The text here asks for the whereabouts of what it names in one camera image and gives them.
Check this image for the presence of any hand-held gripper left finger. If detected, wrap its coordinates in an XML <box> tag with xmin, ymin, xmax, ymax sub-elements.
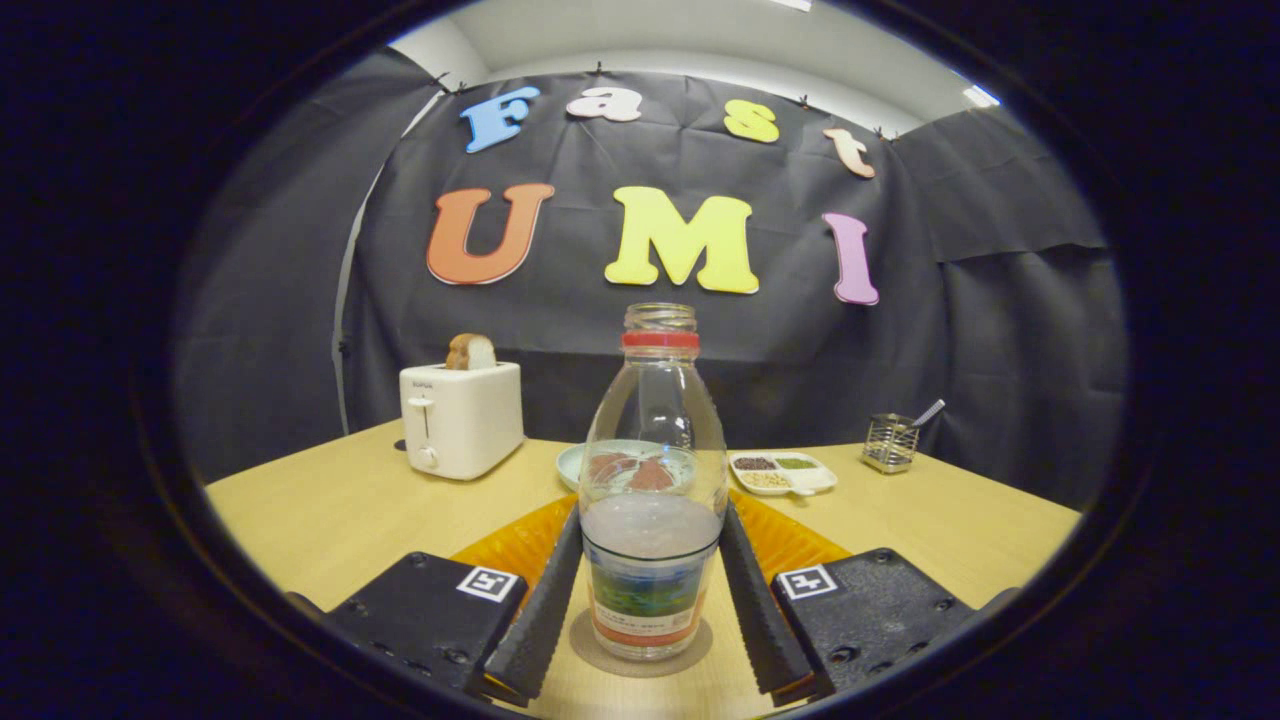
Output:
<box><xmin>325</xmin><ymin>493</ymin><xmax>586</xmax><ymax>706</ymax></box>

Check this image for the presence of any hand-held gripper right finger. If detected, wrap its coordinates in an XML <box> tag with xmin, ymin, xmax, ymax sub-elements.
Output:
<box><xmin>718</xmin><ymin>495</ymin><xmax>983</xmax><ymax>707</ymax></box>

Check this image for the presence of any round brown coaster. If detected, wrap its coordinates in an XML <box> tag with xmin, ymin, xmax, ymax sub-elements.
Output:
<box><xmin>569</xmin><ymin>612</ymin><xmax>714</xmax><ymax>679</ymax></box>

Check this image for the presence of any clear juice bottle red collar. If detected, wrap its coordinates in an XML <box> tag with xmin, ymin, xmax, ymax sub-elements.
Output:
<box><xmin>578</xmin><ymin>303</ymin><xmax>729</xmax><ymax>662</ymax></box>

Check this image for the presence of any white divided dish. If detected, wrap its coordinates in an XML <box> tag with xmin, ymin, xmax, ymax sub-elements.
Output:
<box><xmin>728</xmin><ymin>451</ymin><xmax>839</xmax><ymax>498</ymax></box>

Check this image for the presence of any green plate with meat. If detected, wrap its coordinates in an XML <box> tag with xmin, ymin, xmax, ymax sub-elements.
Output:
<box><xmin>556</xmin><ymin>439</ymin><xmax>701</xmax><ymax>493</ymax></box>

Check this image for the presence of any white toaster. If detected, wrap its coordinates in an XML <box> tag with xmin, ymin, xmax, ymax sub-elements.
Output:
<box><xmin>399</xmin><ymin>361</ymin><xmax>526</xmax><ymax>482</ymax></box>

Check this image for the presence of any metal mesh holder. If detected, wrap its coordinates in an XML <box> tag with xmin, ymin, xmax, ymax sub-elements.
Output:
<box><xmin>862</xmin><ymin>413</ymin><xmax>919</xmax><ymax>475</ymax></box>

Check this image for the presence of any wooden table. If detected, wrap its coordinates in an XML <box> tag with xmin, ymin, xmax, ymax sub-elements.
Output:
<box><xmin>203</xmin><ymin>418</ymin><xmax>1084</xmax><ymax>720</ymax></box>

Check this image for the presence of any bread slice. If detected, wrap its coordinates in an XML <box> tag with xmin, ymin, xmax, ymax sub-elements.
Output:
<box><xmin>445</xmin><ymin>333</ymin><xmax>498</xmax><ymax>372</ymax></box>

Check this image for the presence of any black backdrop cloth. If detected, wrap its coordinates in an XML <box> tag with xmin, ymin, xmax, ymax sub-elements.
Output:
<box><xmin>170</xmin><ymin>45</ymin><xmax>1131</xmax><ymax>511</ymax></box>

